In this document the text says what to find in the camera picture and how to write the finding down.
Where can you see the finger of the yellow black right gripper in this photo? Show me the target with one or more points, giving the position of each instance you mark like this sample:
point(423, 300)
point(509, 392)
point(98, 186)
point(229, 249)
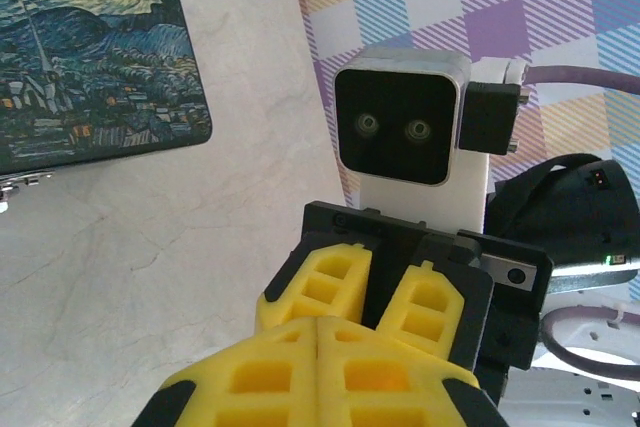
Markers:
point(325, 287)
point(440, 307)

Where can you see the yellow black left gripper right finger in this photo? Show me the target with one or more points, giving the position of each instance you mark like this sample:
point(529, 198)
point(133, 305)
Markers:
point(390, 382)

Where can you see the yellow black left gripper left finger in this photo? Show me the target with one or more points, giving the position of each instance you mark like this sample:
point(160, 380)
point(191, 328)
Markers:
point(260, 382)

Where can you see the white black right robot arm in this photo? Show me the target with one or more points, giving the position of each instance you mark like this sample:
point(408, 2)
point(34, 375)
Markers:
point(600, 397)

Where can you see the starry night painting tin box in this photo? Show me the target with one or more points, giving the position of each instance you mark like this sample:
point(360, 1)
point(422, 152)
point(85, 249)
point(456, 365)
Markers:
point(100, 57)

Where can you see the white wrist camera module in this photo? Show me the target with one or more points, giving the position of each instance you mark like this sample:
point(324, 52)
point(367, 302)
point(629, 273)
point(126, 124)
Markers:
point(395, 122)

